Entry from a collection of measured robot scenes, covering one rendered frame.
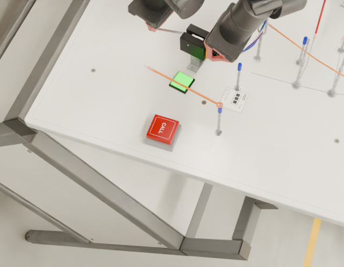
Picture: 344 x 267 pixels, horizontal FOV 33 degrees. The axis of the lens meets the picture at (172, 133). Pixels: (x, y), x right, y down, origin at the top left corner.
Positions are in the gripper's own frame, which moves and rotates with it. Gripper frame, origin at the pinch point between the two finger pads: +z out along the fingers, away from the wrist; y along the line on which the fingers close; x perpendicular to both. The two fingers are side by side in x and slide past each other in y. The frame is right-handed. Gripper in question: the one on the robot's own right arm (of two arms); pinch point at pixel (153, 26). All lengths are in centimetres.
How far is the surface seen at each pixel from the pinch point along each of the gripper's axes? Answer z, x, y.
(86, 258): 131, 5, -28
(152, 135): 0.2, -14.3, -20.2
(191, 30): -4.5, -8.1, 1.1
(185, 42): -4.0, -8.6, -1.6
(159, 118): 0.4, -13.1, -16.4
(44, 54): 10.4, 18.3, -14.8
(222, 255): 43, -38, -19
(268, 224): 202, -49, 53
